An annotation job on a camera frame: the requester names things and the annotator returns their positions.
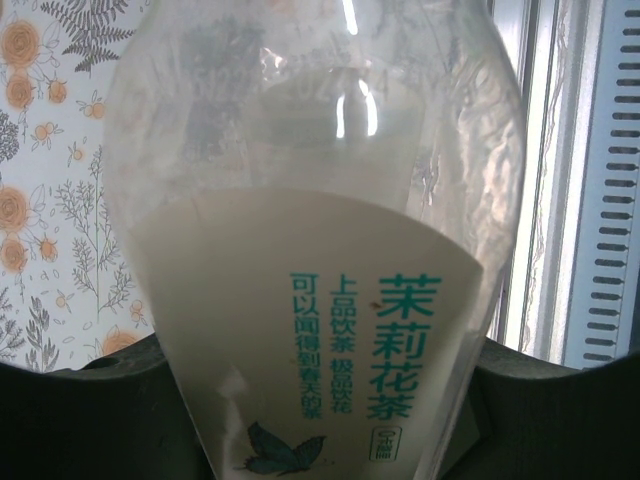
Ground white slotted cable duct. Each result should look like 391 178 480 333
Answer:
564 0 640 371

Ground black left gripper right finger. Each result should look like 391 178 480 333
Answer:
438 338 640 480

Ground aluminium table rail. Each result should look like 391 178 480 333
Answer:
492 0 609 369

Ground white label jasmine tea bottle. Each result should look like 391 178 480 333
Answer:
102 0 529 480

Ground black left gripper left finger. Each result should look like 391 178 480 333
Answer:
0 333 217 480

